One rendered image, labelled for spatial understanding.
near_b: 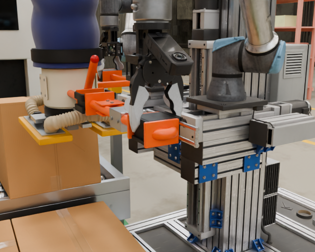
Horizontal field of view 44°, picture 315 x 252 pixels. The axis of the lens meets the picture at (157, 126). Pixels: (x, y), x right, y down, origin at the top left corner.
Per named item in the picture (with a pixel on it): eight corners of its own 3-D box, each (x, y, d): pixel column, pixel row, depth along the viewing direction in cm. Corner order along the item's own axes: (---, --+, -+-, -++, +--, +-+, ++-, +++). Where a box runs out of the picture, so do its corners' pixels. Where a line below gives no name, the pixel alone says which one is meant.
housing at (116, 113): (108, 126, 92) (107, 107, 91) (134, 123, 95) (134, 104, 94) (119, 133, 86) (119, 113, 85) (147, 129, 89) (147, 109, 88)
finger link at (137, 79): (142, 109, 77) (157, 67, 77) (146, 110, 76) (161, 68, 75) (122, 102, 75) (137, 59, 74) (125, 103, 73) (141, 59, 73)
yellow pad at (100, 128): (70, 116, 149) (69, 103, 148) (95, 113, 154) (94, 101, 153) (101, 137, 120) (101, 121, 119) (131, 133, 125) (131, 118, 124)
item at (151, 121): (127, 138, 80) (126, 114, 79) (158, 133, 84) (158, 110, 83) (145, 148, 73) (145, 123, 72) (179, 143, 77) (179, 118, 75)
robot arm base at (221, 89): (227, 94, 161) (228, 69, 159) (254, 99, 148) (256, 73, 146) (198, 97, 153) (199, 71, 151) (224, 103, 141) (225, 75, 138)
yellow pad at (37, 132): (18, 122, 140) (17, 108, 139) (46, 119, 145) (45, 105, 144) (39, 146, 111) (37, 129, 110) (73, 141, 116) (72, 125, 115)
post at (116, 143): (111, 230, 260) (107, 80, 236) (121, 228, 263) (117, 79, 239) (115, 235, 254) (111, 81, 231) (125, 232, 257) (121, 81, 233)
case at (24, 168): (-6, 172, 214) (-14, 99, 209) (66, 161, 232) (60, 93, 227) (10, 199, 161) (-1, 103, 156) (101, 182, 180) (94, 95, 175)
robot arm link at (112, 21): (97, 16, 161) (115, 16, 165) (97, 27, 162) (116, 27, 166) (104, 15, 154) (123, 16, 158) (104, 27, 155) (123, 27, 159)
